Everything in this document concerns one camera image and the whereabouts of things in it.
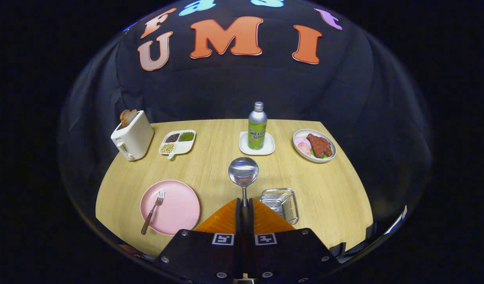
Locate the pink round plate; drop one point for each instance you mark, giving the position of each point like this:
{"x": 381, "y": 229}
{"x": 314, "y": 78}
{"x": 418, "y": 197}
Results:
{"x": 178, "y": 209}

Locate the white oval food plate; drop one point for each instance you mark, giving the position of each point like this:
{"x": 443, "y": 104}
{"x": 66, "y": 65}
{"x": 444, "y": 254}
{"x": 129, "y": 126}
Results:
{"x": 331, "y": 148}

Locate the green soda bottle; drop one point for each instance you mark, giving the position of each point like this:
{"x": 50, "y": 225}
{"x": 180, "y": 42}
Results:
{"x": 257, "y": 126}

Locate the heap of dark beans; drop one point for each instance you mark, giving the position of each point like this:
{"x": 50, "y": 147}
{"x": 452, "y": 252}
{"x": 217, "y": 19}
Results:
{"x": 172, "y": 137}

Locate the brown toast slice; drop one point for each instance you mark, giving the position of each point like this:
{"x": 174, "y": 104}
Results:
{"x": 132, "y": 115}
{"x": 124, "y": 117}

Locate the heap of yellow soybeans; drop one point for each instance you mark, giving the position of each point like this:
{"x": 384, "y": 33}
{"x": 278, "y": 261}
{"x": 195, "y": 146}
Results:
{"x": 167, "y": 148}

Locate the green lettuce leaf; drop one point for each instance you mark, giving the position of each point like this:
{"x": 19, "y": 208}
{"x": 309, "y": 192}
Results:
{"x": 322, "y": 156}

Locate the pink ham slice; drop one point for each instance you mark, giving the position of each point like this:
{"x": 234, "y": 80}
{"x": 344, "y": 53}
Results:
{"x": 301, "y": 141}
{"x": 305, "y": 150}

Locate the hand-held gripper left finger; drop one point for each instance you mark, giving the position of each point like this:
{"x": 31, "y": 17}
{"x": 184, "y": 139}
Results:
{"x": 202, "y": 252}

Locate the white toaster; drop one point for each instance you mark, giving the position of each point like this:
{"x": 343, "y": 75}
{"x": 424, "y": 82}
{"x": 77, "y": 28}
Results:
{"x": 135, "y": 138}

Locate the silver metal spoon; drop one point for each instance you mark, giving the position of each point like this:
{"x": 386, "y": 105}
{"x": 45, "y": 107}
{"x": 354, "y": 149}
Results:
{"x": 243, "y": 171}

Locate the heap of green beans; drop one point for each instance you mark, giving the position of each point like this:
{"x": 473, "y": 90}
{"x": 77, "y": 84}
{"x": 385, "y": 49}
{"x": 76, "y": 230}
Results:
{"x": 186, "y": 136}

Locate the white divided tray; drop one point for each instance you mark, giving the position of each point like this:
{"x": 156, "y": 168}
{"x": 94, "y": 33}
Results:
{"x": 183, "y": 147}

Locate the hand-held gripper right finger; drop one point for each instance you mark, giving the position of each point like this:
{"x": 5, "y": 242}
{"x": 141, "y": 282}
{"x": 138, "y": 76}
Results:
{"x": 289, "y": 252}

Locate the brown meat patty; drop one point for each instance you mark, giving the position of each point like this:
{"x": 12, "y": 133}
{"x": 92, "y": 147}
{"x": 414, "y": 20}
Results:
{"x": 320, "y": 145}

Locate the white square coaster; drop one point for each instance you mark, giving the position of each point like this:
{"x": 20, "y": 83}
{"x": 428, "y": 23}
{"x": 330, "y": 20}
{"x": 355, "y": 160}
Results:
{"x": 269, "y": 149}

